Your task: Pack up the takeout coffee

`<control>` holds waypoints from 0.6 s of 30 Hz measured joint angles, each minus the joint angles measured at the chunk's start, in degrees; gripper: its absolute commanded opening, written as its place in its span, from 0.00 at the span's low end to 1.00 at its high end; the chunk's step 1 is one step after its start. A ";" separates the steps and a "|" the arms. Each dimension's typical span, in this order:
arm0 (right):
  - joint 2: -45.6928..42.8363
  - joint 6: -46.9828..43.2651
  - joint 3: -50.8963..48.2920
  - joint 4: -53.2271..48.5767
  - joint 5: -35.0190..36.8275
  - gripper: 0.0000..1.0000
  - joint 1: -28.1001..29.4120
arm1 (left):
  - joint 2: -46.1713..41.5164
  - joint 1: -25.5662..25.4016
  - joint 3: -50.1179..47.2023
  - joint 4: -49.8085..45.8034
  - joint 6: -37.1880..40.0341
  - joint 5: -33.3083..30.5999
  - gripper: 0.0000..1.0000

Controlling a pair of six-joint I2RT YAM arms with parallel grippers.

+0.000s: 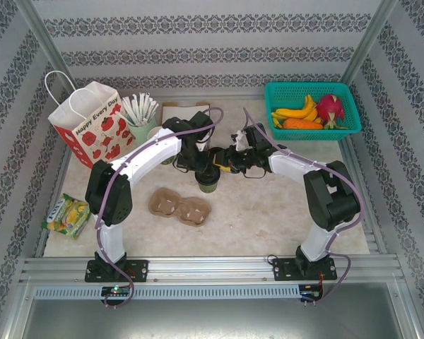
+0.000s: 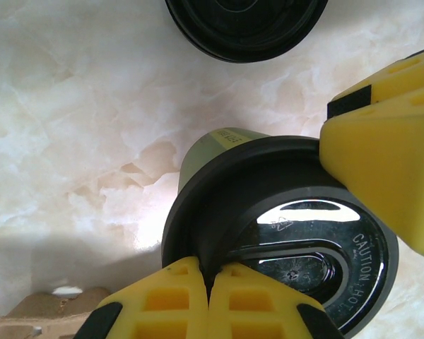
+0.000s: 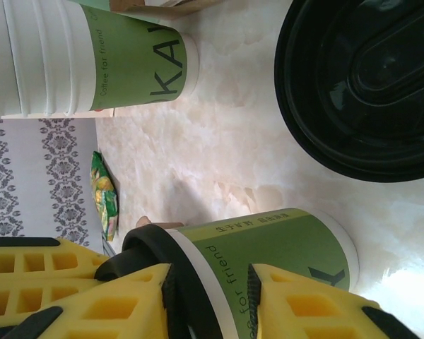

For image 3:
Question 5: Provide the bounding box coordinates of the brown cardboard napkin tray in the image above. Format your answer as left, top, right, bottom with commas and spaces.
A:
107, 0, 208, 18

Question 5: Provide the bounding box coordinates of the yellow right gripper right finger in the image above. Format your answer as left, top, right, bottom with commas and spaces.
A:
247, 263, 424, 339

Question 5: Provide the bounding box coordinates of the green paper coffee cup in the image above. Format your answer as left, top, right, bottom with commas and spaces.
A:
165, 208, 360, 339
65, 0, 201, 113

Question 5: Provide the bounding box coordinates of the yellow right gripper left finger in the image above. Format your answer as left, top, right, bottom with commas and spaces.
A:
6, 263, 176, 339

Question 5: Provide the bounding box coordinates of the green yellow snack packet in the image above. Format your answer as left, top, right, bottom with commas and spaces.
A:
88, 150, 119, 242

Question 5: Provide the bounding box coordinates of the black plastic cup lid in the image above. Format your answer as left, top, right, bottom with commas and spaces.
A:
275, 0, 424, 160
285, 116, 424, 184
94, 225, 230, 339

